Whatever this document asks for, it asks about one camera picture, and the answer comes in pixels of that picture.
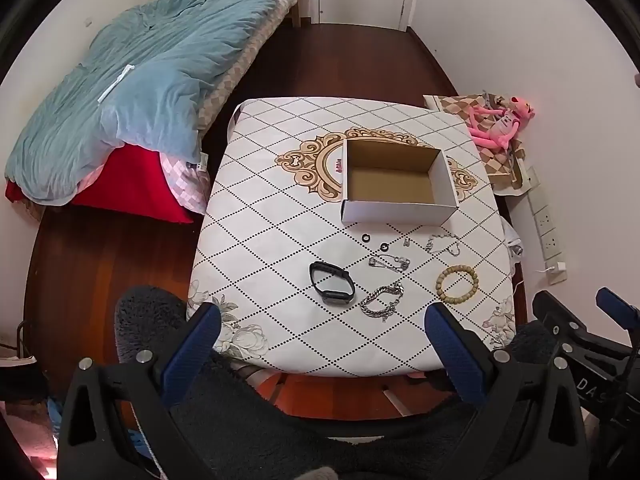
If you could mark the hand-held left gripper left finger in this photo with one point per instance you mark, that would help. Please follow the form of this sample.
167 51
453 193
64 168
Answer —
190 345

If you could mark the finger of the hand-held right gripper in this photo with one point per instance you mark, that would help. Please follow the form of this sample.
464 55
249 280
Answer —
550 312
617 305

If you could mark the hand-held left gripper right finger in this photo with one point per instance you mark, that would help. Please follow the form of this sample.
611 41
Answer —
452 345

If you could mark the silver pin brooch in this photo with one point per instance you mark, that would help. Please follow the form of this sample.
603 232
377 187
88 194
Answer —
395 261

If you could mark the black smartwatch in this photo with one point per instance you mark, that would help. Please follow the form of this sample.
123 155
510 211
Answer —
340 291

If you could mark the cardboard box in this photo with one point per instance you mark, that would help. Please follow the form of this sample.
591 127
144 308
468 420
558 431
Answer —
400 212

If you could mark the white charger plug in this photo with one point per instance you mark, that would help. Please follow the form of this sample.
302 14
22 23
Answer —
557 271

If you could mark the white plastic bag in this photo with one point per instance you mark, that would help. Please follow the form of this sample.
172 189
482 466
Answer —
514 245

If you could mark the white power strip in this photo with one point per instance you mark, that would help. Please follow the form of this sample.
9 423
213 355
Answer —
545 220

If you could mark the white diamond-patterned tablecloth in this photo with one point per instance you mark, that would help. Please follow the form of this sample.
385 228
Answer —
280 240

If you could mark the checkered cushion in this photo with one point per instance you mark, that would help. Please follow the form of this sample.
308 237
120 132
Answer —
500 167

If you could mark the pink checked quilt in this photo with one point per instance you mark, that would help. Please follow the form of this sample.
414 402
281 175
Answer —
185 185

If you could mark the red blanket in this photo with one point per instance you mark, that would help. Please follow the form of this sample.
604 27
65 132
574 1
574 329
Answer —
130 185

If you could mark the pink plush toy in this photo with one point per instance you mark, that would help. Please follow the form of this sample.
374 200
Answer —
495 132

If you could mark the blue duvet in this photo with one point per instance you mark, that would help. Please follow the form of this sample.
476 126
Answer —
150 75

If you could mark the wooden bed frame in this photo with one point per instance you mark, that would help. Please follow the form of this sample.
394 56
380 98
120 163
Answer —
295 12

